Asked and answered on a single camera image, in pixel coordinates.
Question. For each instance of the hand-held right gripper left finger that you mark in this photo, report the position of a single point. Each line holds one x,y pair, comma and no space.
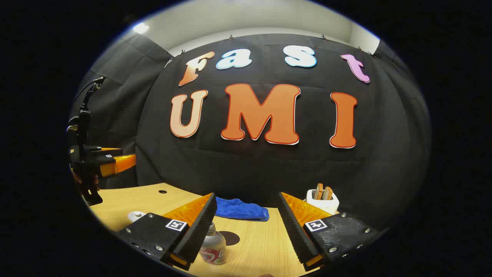
200,231

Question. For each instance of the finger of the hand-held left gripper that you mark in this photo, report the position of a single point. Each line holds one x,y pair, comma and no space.
121,163
107,152

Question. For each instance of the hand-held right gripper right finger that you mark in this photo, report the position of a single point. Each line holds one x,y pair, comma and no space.
294,231

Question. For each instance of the silver water bottle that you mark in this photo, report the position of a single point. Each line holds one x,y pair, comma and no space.
213,246

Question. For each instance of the dark brown round coaster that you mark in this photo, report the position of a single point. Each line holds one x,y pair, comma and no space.
231,238

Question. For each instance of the white teacup lid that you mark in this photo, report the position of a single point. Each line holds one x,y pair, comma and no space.
137,214

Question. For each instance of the white teacup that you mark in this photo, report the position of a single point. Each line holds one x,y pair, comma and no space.
133,219

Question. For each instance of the white toaster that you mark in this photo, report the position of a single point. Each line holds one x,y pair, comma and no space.
326,204

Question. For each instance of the blue towel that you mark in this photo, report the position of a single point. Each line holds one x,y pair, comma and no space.
238,209

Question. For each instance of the brown bread slice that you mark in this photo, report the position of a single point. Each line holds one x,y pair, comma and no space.
328,193
319,191

